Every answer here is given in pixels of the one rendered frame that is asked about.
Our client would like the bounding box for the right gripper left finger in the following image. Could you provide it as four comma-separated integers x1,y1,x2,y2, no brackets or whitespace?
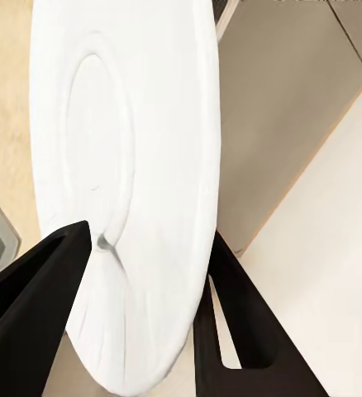
0,220,93,397

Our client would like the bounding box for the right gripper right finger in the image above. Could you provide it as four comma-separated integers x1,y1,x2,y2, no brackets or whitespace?
193,231,329,397

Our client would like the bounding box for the saucer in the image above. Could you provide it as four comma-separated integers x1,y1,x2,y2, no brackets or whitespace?
30,0,221,397

